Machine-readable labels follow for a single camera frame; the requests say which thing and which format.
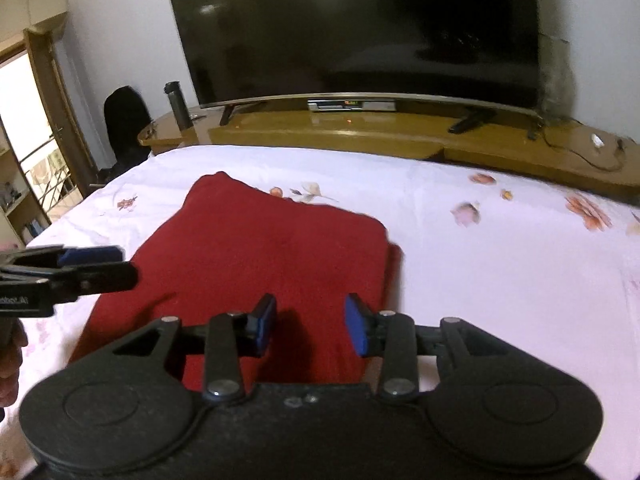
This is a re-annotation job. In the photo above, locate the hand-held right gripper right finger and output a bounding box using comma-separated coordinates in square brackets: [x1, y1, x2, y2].
[344, 292, 491, 403]

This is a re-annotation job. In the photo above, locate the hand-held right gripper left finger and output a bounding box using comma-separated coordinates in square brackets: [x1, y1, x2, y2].
[112, 294, 278, 406]

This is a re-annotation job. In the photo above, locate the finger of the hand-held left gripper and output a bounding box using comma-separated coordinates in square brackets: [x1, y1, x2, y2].
[0, 261, 139, 306]
[0, 244, 126, 273]

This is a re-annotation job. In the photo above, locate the red cloth garment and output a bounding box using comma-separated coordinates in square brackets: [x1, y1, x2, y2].
[70, 171, 403, 393]

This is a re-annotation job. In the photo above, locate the person's left hand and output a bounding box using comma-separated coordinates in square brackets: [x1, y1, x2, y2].
[0, 319, 30, 408]

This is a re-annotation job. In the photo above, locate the metal balcony railing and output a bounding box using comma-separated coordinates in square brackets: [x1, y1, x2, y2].
[20, 139, 77, 211]

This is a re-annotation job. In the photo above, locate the wooden shelf unit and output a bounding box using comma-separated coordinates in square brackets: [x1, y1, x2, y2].
[0, 122, 52, 247]

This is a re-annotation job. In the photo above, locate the black chair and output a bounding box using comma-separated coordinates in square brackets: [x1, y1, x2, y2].
[102, 86, 153, 177]

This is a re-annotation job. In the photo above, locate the white floral bed sheet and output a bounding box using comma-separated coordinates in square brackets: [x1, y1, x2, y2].
[0, 145, 640, 480]

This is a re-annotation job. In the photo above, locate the black thermos bottle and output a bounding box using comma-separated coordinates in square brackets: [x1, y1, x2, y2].
[164, 81, 194, 131]

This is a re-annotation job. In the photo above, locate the wooden television stand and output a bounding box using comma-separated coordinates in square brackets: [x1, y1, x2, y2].
[137, 102, 640, 206]

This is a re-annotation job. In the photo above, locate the silver set-top box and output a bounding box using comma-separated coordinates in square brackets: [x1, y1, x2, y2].
[306, 99, 398, 113]

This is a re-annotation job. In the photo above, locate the black remote control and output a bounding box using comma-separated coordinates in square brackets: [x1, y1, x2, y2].
[447, 111, 497, 135]

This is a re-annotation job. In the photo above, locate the large black television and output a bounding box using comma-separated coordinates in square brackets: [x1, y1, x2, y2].
[164, 0, 546, 127]

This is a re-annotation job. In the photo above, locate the clear glass vase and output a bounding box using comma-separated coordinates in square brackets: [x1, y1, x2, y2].
[537, 35, 576, 122]

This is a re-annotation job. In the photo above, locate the wooden door frame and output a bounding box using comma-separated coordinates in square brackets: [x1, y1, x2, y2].
[22, 27, 98, 191]

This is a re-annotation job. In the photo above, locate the black cable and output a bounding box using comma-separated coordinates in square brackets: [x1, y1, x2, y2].
[542, 125, 629, 172]

